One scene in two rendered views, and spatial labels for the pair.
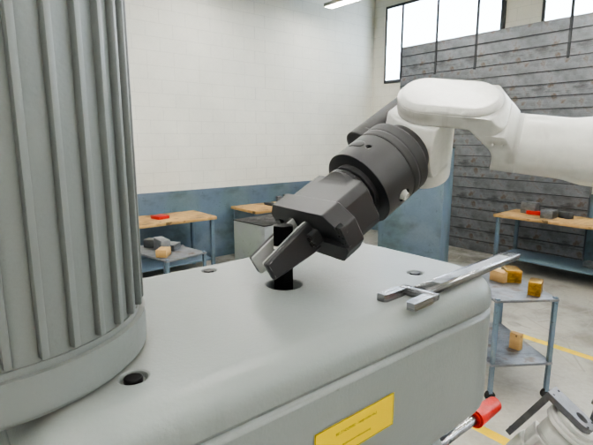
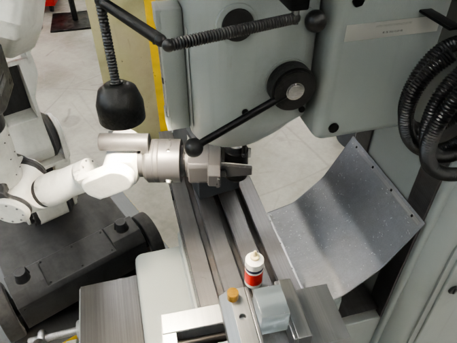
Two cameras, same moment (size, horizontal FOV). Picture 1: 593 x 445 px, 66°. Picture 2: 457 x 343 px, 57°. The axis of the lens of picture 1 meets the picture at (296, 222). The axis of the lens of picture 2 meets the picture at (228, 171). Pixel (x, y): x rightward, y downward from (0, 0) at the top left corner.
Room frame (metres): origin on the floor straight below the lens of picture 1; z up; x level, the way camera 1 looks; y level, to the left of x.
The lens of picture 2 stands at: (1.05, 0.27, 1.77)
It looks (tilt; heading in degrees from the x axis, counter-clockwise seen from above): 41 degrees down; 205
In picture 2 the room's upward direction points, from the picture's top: straight up
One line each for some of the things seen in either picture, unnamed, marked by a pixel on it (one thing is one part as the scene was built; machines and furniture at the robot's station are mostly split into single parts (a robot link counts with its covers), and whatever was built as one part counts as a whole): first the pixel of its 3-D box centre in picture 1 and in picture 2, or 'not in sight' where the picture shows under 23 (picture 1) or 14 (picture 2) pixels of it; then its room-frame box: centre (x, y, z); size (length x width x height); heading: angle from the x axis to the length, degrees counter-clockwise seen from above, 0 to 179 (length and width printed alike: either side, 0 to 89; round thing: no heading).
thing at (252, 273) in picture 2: not in sight; (254, 267); (0.51, 0.09, 1.01); 0.04 x 0.04 x 0.11
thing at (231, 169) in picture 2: not in sight; (236, 171); (0.47, 0.02, 1.23); 0.06 x 0.02 x 0.03; 114
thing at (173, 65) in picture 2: not in sight; (172, 69); (0.51, -0.07, 1.45); 0.04 x 0.04 x 0.21; 39
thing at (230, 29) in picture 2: not in sight; (235, 30); (0.63, 0.09, 1.58); 0.17 x 0.01 x 0.01; 143
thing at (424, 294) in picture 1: (463, 274); not in sight; (0.46, -0.18, 1.89); 0.24 x 0.04 x 0.01; 132
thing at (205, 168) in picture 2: not in sight; (190, 161); (0.48, -0.07, 1.23); 0.13 x 0.12 x 0.10; 25
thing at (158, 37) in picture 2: not in sight; (133, 22); (0.65, -0.03, 1.58); 0.17 x 0.01 x 0.01; 62
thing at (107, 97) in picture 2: not in sight; (119, 100); (0.61, -0.11, 1.43); 0.07 x 0.07 x 0.06
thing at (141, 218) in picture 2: not in sight; (147, 237); (0.20, -0.46, 0.50); 0.20 x 0.05 x 0.20; 62
